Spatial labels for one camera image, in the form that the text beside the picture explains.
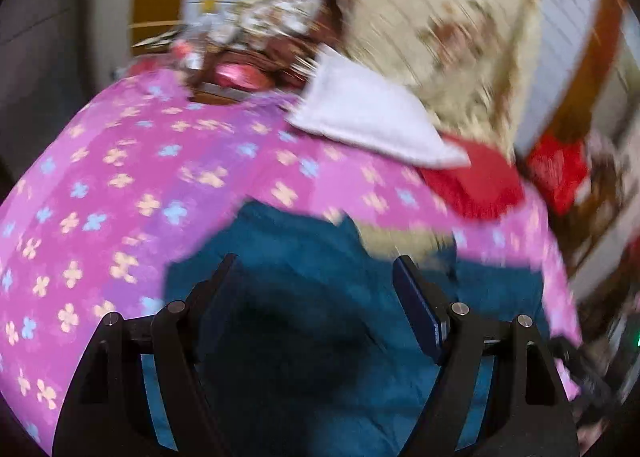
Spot red pillow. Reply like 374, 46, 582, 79
418, 134, 525, 221

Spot pink floral bed sheet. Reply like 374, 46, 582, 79
1, 70, 582, 449

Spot cream floral quilt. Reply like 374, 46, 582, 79
338, 0, 540, 159

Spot brown floral bedding pile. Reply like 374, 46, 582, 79
134, 0, 349, 93

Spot teal quilted down jacket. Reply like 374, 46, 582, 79
142, 198, 551, 457

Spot white pillow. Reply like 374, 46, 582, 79
286, 45, 471, 169

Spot red shopping bag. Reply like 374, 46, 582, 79
525, 134, 589, 216

